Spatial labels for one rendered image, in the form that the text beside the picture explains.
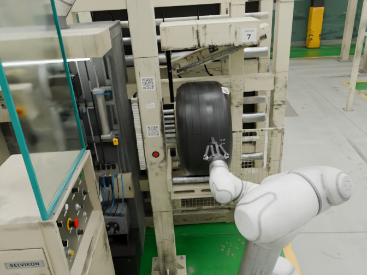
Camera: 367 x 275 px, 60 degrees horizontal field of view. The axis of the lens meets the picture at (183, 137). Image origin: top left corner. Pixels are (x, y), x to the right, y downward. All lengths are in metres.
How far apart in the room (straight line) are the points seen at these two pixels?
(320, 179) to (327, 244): 2.14
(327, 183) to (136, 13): 1.26
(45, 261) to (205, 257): 1.62
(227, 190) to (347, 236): 1.93
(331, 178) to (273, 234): 0.21
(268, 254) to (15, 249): 0.91
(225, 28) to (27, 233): 1.51
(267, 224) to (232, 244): 2.08
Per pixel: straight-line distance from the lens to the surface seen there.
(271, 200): 0.81
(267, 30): 2.24
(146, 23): 1.76
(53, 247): 1.34
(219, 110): 1.74
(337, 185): 0.90
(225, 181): 1.37
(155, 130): 1.91
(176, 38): 2.03
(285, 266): 1.40
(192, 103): 1.75
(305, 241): 2.99
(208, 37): 2.04
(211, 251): 2.81
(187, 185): 2.02
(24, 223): 1.29
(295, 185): 0.86
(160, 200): 2.17
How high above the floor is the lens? 1.99
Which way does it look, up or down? 25 degrees down
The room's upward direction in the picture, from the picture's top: 4 degrees counter-clockwise
